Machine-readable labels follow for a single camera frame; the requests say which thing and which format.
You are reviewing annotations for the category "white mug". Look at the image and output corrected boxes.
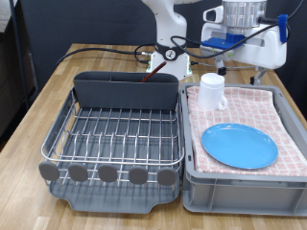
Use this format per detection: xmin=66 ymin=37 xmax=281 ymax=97
xmin=197 ymin=72 xmax=228 ymax=111

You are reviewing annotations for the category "pink checked cloth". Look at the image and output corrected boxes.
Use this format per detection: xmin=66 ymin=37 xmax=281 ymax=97
xmin=186 ymin=85 xmax=307 ymax=177

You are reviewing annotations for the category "grey plastic crate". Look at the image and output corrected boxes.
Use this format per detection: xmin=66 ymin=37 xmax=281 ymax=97
xmin=179 ymin=81 xmax=307 ymax=218

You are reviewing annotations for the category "grey dish rack tray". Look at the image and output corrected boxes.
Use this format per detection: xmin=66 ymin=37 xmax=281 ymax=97
xmin=47 ymin=85 xmax=183 ymax=215

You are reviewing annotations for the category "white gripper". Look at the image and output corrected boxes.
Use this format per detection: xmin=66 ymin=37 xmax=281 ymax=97
xmin=200 ymin=21 xmax=288 ymax=86

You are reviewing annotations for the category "blue cable clip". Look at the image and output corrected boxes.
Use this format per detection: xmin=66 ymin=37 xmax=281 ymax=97
xmin=277 ymin=13 xmax=290 ymax=44

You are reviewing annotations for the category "black metal pole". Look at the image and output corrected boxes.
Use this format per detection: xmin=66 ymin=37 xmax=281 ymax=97
xmin=9 ymin=0 xmax=32 ymax=109

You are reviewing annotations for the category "thick black table cable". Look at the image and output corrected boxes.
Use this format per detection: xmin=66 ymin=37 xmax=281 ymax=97
xmin=57 ymin=42 xmax=158 ymax=66

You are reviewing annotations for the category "black camera cable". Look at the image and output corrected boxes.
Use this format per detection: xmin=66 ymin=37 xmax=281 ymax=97
xmin=170 ymin=0 xmax=305 ymax=60

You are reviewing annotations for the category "dark grey cutlery holder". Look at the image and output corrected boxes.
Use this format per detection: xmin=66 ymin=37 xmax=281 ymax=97
xmin=72 ymin=70 xmax=180 ymax=111

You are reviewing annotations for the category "blue plastic plate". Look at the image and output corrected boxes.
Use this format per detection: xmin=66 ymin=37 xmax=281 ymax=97
xmin=201 ymin=123 xmax=279 ymax=171

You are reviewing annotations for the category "metal wire dish rack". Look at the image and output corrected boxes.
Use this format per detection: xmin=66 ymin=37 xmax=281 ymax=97
xmin=37 ymin=87 xmax=186 ymax=190

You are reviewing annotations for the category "dark shelf unit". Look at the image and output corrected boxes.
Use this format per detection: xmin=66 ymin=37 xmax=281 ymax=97
xmin=0 ymin=0 xmax=36 ymax=142

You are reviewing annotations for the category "thin grey table cable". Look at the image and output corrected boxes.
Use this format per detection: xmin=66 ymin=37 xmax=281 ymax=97
xmin=190 ymin=60 xmax=257 ymax=71

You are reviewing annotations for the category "brown wooden spoon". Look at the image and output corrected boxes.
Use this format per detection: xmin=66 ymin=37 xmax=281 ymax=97
xmin=140 ymin=60 xmax=168 ymax=83

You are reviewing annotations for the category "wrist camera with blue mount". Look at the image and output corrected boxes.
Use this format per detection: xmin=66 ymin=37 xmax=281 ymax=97
xmin=200 ymin=32 xmax=248 ymax=62

